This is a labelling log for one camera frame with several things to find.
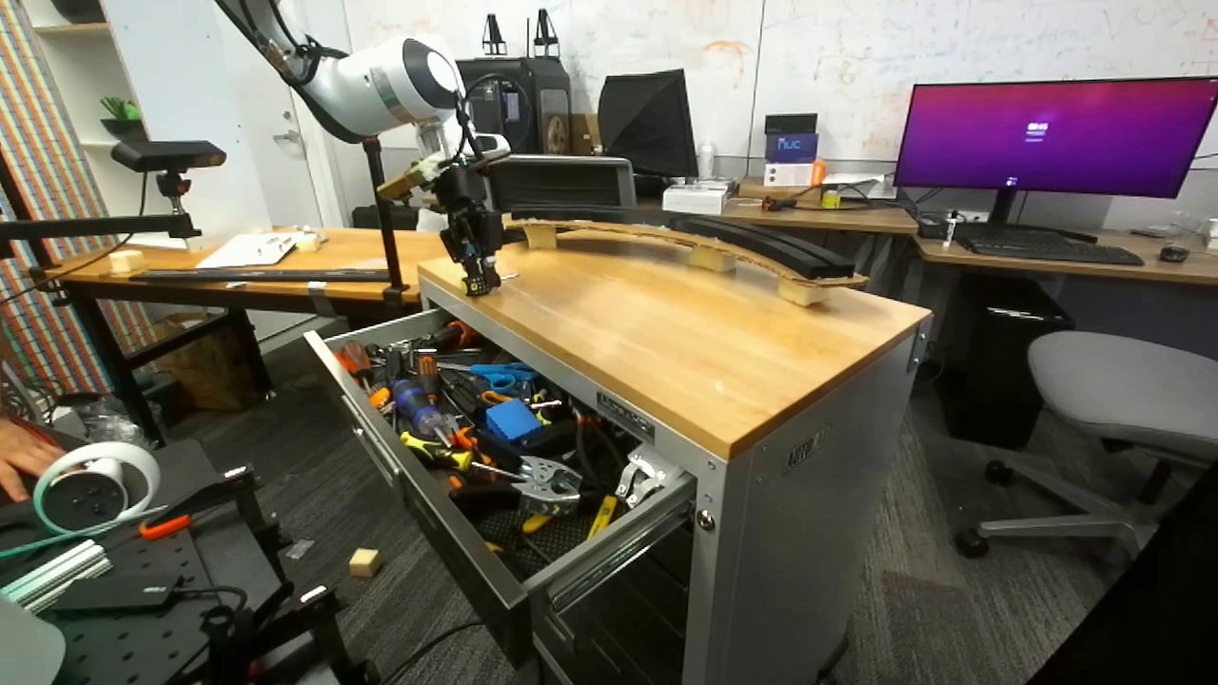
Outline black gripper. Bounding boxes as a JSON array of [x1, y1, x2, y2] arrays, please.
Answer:
[[432, 149, 515, 300]]

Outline grey metal tool drawer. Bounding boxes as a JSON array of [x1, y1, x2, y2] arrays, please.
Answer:
[[300, 303, 699, 671]]

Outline person hand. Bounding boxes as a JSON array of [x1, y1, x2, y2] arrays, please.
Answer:
[[0, 414, 67, 504]]

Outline grey equipment case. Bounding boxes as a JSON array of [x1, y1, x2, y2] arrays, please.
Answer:
[[486, 150, 642, 218]]

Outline blue plastic box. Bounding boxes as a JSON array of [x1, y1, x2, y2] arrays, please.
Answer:
[[483, 394, 546, 449]]

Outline black electronics unit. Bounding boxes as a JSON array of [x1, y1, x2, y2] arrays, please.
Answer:
[[451, 54, 573, 158]]

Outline white papers stack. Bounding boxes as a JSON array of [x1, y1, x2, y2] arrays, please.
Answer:
[[192, 224, 327, 272]]

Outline silver groove joint pliers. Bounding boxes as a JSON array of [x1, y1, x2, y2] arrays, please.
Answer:
[[507, 451, 586, 509]]

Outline small white box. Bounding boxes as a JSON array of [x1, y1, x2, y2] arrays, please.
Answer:
[[658, 180, 733, 218]]

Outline curved wooden track piece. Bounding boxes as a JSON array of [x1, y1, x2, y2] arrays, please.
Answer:
[[507, 213, 873, 312]]

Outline wooden workbench black legs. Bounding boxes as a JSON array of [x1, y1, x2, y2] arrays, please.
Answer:
[[34, 224, 449, 449]]

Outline blue white carton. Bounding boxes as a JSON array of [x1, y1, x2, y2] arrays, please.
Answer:
[[762, 111, 823, 190]]

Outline grey tool cabinet wooden top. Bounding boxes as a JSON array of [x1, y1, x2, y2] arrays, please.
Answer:
[[415, 239, 935, 685]]

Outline black perforated breadboard table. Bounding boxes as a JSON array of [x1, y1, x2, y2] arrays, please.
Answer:
[[0, 432, 373, 685]]

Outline aluminium extrusion bar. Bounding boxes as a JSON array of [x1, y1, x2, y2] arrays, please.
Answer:
[[0, 537, 115, 620]]

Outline black computer tower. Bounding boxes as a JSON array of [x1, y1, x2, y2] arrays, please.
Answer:
[[935, 270, 1068, 449]]

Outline black keyboard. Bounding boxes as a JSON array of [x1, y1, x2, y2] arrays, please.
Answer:
[[946, 219, 1150, 270]]

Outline wide computer monitor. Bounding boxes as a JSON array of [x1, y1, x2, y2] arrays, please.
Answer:
[[890, 72, 1218, 232]]

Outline long wooden office desk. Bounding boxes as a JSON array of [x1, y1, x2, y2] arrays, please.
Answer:
[[630, 185, 1218, 449]]

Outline grey office chair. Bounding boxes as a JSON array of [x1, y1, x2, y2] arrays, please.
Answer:
[[951, 326, 1218, 564]]

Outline tan taped wrist camera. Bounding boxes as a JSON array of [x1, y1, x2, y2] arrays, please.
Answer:
[[375, 163, 430, 206]]

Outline blue handled screwdriver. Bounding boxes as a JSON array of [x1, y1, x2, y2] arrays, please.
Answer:
[[387, 376, 449, 442]]

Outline yellow black handled screwdriver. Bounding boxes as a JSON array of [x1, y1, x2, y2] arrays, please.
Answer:
[[395, 428, 489, 474]]

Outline white metal bracket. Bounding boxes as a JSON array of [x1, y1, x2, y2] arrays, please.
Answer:
[[611, 443, 670, 509]]

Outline yellow handled cutter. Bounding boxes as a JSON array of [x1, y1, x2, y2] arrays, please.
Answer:
[[581, 492, 624, 542]]

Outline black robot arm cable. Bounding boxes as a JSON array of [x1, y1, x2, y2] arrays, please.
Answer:
[[214, 0, 349, 78]]

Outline black stereo camera on tripod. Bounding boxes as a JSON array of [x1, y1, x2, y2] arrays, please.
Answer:
[[109, 138, 228, 244]]

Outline orange handled tool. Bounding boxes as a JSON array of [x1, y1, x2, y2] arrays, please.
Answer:
[[132, 509, 201, 542]]

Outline white wall shelf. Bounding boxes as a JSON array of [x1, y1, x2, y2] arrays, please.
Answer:
[[22, 0, 146, 219]]

